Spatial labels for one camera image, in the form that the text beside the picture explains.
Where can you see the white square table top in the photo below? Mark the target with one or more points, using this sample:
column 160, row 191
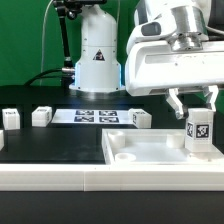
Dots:
column 152, row 147

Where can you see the white paper with tags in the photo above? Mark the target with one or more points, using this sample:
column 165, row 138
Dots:
column 84, row 116

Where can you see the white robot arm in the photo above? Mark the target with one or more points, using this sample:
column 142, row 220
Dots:
column 97, row 70

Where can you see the white obstacle fence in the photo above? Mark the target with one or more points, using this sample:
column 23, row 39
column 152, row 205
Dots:
column 48, row 177

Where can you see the white block at left edge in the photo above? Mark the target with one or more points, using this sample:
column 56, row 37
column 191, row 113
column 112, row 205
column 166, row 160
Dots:
column 1, row 139

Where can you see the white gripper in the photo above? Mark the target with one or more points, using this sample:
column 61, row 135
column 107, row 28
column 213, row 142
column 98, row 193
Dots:
column 167, row 55

